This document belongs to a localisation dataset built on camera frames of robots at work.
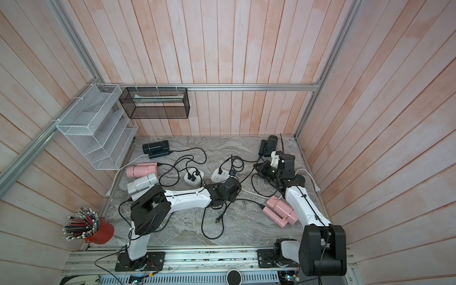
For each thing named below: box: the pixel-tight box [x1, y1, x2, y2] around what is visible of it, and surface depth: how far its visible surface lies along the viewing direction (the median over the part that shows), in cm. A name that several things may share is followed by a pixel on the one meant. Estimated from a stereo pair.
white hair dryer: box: [127, 172, 159, 202], surface depth 94 cm
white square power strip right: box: [210, 168, 230, 184], surface depth 100 cm
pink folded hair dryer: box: [126, 162, 159, 179], surface depth 99 cm
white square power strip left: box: [183, 168, 205, 187], surface depth 97 cm
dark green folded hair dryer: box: [142, 140, 170, 160], surface depth 110 cm
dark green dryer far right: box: [258, 134, 278, 157], surface depth 113 cm
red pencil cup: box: [61, 207, 115, 245], surface depth 70 cm
